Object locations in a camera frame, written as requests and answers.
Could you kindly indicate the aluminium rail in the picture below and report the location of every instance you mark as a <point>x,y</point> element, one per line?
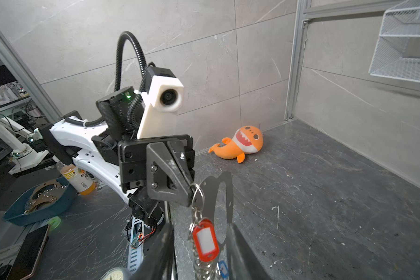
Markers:
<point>134,231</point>

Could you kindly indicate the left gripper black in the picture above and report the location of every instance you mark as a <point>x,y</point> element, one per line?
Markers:
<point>167,163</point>

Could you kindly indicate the white wire mesh basket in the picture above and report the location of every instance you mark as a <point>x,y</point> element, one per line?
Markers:
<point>397,51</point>

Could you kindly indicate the blue tray with handcuffs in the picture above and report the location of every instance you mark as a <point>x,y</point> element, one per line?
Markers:
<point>41,202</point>

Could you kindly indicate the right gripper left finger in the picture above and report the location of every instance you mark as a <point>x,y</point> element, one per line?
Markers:
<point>158,264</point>

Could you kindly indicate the yellow label bottle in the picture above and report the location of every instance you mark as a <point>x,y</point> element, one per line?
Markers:
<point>78,178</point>

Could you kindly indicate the smartphone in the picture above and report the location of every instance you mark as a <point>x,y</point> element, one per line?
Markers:
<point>29,254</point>

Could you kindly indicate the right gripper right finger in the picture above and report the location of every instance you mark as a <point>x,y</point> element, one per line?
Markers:
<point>242,262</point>

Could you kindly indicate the silver metal plate keychain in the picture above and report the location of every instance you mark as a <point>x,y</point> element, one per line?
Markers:
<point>211,186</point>

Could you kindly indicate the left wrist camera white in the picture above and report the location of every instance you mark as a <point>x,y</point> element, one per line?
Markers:
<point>163,99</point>

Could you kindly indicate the orange shark plush toy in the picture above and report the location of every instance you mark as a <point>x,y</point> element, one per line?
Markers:
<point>246,140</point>

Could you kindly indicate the red key tag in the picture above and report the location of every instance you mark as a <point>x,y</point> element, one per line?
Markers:
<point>204,237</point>

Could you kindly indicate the blue key tag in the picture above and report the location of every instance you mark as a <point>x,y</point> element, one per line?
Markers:
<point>223,270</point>

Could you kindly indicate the round gauge dial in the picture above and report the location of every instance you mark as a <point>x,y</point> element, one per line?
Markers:
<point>117,273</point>

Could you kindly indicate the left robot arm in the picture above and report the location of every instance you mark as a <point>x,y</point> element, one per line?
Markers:
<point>95,149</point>

